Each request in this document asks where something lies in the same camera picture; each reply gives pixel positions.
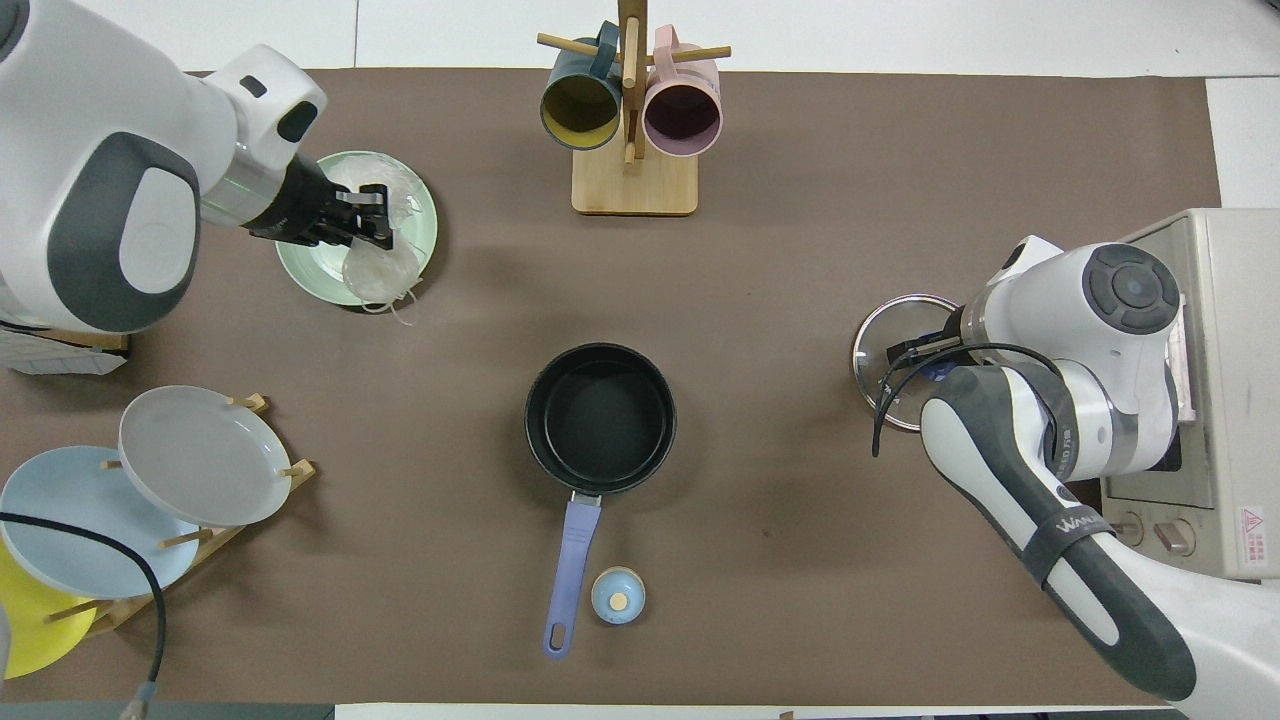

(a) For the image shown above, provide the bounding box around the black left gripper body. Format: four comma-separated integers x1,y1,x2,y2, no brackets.
300,180,373,249

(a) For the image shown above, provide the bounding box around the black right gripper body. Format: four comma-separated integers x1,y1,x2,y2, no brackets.
925,318,973,367

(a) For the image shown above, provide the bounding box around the glass lid blue knob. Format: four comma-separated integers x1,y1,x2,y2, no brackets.
852,293,969,433

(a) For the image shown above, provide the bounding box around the white vermicelli bundle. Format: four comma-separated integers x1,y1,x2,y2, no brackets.
338,155,425,327

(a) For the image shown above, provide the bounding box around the light green plate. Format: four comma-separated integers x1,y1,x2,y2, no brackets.
275,150,439,307

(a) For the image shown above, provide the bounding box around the grey plate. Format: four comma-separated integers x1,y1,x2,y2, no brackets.
118,385,294,528

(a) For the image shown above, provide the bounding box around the wooden plate rack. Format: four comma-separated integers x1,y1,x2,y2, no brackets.
44,392,319,637

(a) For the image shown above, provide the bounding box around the light blue plate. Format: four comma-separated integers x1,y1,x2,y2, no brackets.
0,445,202,601

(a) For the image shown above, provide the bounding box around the yellow plate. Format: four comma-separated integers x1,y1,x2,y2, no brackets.
0,540,99,682

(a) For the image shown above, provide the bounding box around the brown table mat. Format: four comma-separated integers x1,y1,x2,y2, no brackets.
0,68,1223,707

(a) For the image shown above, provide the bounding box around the dark teal mug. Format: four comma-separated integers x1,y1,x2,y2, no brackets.
540,22,625,152

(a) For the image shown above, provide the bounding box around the wooden mug tree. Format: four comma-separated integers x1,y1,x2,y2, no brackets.
537,0,733,217

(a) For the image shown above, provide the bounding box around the beige toaster oven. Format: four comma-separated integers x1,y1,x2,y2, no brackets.
1098,207,1280,581

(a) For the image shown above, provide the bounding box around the pink mug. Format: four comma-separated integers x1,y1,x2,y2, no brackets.
643,25,723,158

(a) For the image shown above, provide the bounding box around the small blue round jar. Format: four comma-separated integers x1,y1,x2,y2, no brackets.
590,566,647,627

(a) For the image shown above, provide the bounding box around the black pot purple handle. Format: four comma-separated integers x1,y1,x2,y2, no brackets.
524,343,678,660

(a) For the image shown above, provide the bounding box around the wire basket wooden box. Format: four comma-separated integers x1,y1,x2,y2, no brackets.
0,320,131,377

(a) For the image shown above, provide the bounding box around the black cable with silver plug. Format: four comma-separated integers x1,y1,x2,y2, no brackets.
0,511,168,719

